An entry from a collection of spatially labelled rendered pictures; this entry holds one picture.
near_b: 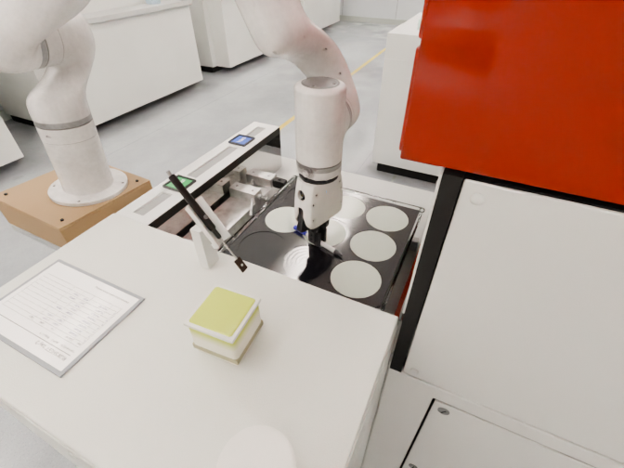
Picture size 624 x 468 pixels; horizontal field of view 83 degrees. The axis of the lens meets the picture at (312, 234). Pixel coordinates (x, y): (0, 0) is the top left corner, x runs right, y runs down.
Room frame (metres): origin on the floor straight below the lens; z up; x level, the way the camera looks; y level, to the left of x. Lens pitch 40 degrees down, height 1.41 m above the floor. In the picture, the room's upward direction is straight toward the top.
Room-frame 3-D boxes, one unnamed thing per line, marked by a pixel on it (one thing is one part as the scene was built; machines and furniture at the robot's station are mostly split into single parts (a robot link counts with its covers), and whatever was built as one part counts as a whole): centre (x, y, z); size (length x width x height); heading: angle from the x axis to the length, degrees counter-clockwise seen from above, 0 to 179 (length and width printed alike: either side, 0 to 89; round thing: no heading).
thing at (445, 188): (0.69, -0.32, 1.02); 0.82 x 0.03 x 0.40; 154
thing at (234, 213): (0.72, 0.21, 0.87); 0.36 x 0.08 x 0.03; 154
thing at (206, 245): (0.44, 0.17, 1.03); 0.06 x 0.04 x 0.13; 64
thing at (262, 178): (0.86, 0.14, 0.89); 0.08 x 0.03 x 0.03; 64
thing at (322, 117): (0.58, -0.01, 1.17); 0.09 x 0.08 x 0.13; 152
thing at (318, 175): (0.58, -0.01, 1.09); 0.09 x 0.08 x 0.03; 138
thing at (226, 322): (0.29, 0.12, 1.00); 0.07 x 0.07 x 0.07; 68
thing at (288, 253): (0.62, -0.04, 0.90); 0.34 x 0.34 x 0.01; 64
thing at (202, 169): (0.83, 0.26, 0.89); 0.55 x 0.09 x 0.14; 154
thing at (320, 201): (0.58, -0.01, 1.03); 0.10 x 0.07 x 0.11; 138
